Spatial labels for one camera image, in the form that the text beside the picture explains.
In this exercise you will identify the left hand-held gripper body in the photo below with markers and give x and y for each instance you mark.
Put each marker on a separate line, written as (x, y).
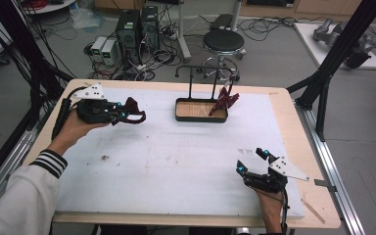
(94, 109)

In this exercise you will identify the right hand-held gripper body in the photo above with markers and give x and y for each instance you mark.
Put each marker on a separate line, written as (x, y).
(266, 181)

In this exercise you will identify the dark maroon bow tie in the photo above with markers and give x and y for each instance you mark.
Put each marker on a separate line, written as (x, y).
(133, 109)

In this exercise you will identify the red striped bow tie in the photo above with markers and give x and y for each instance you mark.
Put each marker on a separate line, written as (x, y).
(225, 99)

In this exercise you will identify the black stand with wooden tray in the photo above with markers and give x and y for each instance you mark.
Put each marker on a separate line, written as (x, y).
(196, 110)

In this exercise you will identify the person's right hand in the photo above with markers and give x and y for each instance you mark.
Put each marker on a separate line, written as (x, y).
(272, 209)

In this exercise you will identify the person's left hand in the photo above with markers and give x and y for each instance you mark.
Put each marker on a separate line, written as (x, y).
(71, 130)

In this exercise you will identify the white power supply unit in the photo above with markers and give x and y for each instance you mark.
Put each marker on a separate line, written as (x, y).
(98, 47)
(109, 52)

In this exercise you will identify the thin wooden stick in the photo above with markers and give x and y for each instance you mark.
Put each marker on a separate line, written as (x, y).
(313, 211)

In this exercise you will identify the white foam mat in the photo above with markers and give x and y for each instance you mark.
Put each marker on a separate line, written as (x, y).
(169, 163)

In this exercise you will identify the black computer tower green label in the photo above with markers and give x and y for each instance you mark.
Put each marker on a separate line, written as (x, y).
(128, 32)

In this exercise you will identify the clear plastic bag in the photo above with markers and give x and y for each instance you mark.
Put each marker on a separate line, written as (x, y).
(85, 18)

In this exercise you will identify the grey desk leg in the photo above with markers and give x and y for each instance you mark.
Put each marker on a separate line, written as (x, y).
(183, 32)

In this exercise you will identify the white round table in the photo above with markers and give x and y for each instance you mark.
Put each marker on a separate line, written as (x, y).
(50, 6)

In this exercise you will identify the black round stool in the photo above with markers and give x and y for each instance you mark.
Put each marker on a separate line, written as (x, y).
(223, 40)

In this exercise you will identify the white floor board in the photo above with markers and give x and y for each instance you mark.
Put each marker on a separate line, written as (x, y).
(310, 39)

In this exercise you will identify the black flat box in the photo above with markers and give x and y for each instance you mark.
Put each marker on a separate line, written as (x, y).
(222, 21)

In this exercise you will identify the grey robot part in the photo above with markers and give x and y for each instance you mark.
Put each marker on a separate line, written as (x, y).
(360, 45)

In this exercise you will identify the grey metal bracket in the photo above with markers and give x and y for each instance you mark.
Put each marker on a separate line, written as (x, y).
(325, 184)

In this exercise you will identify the aluminium rail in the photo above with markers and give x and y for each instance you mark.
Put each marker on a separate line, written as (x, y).
(334, 169)
(6, 160)

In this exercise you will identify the black frame post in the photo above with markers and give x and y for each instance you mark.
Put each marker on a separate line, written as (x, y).
(26, 58)
(336, 55)

